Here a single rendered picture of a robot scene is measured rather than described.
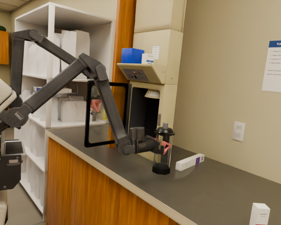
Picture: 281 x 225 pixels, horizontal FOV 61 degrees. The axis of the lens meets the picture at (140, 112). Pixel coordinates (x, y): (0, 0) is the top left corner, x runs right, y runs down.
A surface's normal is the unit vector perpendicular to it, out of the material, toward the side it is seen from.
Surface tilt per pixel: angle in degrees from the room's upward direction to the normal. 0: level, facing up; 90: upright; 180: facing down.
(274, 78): 90
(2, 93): 90
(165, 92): 90
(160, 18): 90
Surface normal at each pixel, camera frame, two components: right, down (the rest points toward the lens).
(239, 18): -0.76, 0.04
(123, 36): 0.65, 0.17
